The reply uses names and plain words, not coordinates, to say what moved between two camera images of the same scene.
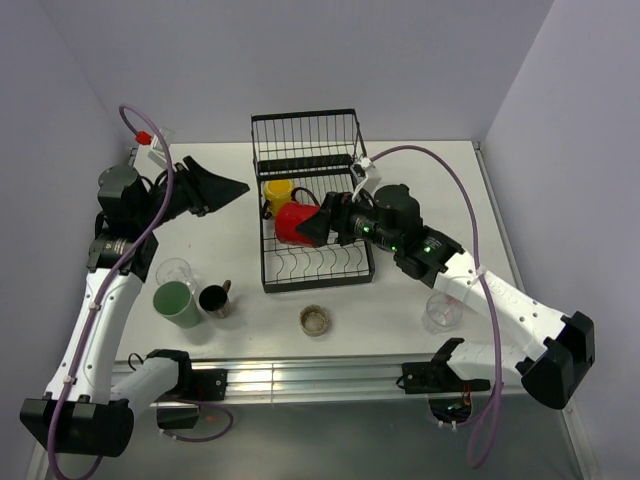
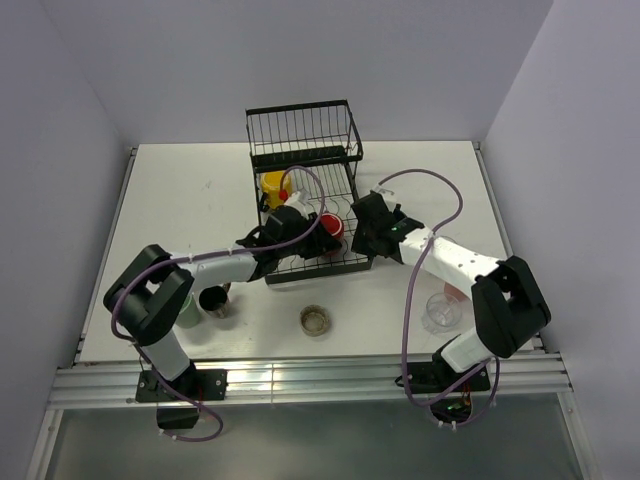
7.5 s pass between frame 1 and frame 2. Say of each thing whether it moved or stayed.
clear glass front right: stayed
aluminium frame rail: stayed
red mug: moved
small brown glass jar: stayed
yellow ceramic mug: moved
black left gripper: moved
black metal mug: stayed
